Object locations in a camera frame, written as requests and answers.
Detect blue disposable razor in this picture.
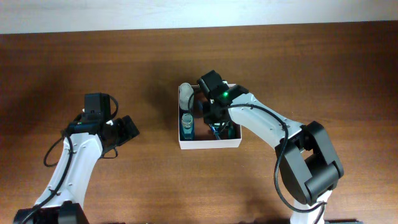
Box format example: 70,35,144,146
213,122,228,139

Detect green red toothpaste tube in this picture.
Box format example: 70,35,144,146
227,122,235,139

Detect blue mouthwash bottle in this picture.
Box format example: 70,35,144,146
180,113,195,141

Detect clear foam soap pump bottle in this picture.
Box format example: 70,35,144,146
179,83,194,111

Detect blue white toothbrush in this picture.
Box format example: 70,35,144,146
197,100,221,140

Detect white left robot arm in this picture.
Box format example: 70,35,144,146
13,115,139,223

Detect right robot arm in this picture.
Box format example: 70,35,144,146
200,84,344,223

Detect pink cardboard box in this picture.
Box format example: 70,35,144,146
178,85,242,149

